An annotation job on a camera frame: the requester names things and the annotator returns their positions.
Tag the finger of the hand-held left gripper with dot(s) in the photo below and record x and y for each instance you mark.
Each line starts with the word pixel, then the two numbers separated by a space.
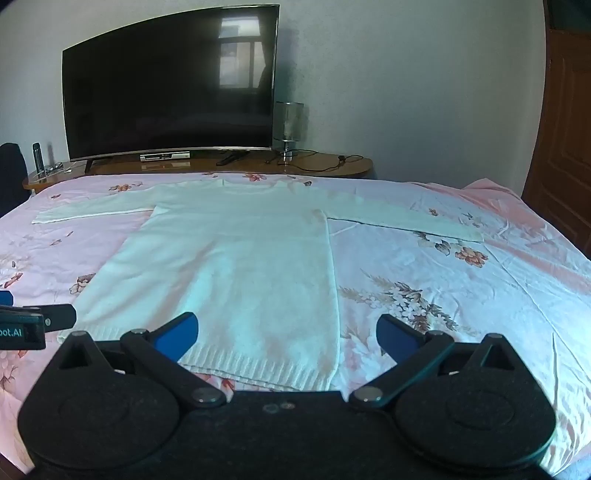
pixel 5 297
pixel 60 317

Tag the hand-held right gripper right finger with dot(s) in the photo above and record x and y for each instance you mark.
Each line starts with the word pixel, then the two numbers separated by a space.
pixel 396 338

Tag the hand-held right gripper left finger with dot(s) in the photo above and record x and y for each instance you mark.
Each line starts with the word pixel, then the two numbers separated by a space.
pixel 178 336

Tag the light teal white towel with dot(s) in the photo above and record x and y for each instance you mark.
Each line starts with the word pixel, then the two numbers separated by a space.
pixel 240 277

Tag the pink floral bed sheet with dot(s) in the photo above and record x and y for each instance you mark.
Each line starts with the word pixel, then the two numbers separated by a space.
pixel 461 295

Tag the upright black handset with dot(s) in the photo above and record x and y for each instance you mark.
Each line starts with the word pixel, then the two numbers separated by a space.
pixel 37 156

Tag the silver set-top box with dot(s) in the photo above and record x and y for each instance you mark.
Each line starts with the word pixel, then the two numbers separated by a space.
pixel 165 156

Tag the black remote control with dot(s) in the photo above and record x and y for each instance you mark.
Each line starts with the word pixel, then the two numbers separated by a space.
pixel 228 158

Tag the wooden television stand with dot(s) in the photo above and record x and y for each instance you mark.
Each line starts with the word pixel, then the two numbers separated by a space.
pixel 258 164

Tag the clear glass cup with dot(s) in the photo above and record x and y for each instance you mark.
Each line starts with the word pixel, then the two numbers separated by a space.
pixel 288 122

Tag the black curved television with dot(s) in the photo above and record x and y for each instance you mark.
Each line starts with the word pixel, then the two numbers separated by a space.
pixel 171 87

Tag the brown wooden door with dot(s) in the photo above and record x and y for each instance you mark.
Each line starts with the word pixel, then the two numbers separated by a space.
pixel 561 134

